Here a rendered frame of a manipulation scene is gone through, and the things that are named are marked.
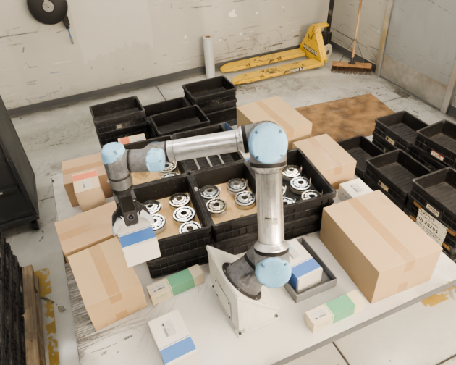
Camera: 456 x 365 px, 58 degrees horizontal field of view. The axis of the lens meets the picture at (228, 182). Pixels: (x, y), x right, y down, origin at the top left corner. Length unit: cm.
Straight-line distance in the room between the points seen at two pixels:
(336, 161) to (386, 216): 48
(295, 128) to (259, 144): 120
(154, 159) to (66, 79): 377
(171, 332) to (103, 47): 380
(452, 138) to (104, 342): 262
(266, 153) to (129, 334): 94
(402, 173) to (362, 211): 119
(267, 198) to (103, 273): 80
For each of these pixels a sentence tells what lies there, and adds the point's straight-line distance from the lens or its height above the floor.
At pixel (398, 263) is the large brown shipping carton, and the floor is 90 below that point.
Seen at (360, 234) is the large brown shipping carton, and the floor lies 90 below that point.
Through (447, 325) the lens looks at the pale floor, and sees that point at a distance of 278.
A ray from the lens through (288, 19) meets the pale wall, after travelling 568.
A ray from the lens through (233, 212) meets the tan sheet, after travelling 196.
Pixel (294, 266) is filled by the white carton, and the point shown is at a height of 79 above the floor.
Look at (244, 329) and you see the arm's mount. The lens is 169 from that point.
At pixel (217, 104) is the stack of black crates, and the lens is 358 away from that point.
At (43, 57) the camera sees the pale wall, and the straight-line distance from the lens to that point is 493.
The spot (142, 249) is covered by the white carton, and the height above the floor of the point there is 111.
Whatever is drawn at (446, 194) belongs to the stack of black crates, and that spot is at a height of 49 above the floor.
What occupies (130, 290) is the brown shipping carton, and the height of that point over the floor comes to 84.
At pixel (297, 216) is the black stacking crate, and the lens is 193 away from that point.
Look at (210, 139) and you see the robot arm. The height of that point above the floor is 141.
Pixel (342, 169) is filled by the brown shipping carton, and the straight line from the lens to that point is 225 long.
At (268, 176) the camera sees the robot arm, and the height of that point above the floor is 137.
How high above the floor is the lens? 217
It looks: 39 degrees down
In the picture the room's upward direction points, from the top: 4 degrees counter-clockwise
